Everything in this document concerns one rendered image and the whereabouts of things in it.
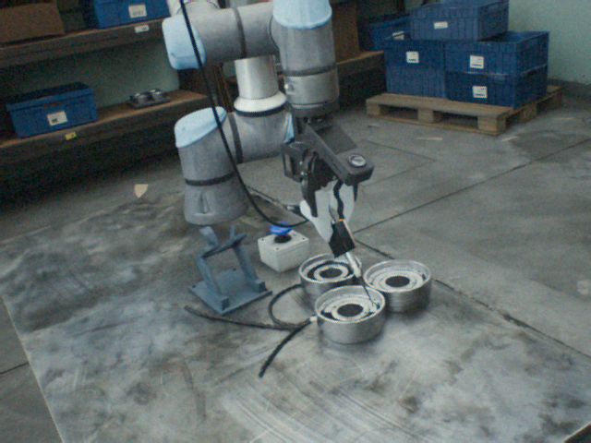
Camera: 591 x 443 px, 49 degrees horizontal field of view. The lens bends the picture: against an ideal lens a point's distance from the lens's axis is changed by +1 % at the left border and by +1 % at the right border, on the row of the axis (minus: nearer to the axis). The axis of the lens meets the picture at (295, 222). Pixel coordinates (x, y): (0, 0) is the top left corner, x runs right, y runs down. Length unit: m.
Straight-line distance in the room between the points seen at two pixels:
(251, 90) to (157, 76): 3.69
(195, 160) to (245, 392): 0.65
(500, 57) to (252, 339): 3.78
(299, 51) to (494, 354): 0.48
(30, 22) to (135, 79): 1.03
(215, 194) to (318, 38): 0.62
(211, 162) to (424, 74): 3.75
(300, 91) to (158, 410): 0.47
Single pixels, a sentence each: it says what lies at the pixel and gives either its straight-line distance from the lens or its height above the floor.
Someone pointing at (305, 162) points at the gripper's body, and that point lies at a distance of 0.93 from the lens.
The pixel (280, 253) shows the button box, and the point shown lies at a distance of 1.16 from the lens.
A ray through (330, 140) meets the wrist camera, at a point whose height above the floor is 1.09.
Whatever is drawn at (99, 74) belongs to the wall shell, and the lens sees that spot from 4.93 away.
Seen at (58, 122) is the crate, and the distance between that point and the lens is 4.40.
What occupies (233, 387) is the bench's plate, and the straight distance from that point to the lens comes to 0.91.
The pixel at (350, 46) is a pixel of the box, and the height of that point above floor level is 0.55.
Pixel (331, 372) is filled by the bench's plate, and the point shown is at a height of 0.80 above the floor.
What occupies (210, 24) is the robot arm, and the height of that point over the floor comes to 1.25.
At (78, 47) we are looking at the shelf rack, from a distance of 4.28.
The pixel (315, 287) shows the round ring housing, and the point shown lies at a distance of 1.05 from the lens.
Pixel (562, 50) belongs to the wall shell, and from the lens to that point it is 5.40.
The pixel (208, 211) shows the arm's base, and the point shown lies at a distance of 1.44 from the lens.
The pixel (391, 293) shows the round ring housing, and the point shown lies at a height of 0.84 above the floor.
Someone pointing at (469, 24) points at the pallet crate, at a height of 0.68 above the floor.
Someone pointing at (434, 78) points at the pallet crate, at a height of 0.29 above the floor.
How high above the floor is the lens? 1.34
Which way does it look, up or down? 23 degrees down
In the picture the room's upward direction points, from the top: 8 degrees counter-clockwise
